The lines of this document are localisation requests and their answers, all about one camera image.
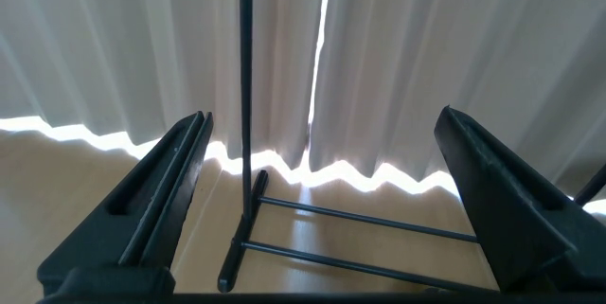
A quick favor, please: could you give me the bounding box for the black clothes rack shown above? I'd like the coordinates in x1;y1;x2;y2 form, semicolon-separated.
216;0;606;295

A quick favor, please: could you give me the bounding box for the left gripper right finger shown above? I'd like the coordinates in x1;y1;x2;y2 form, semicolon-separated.
434;105;606;294

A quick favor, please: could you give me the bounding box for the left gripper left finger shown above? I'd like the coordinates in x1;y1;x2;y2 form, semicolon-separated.
37;111;214;295

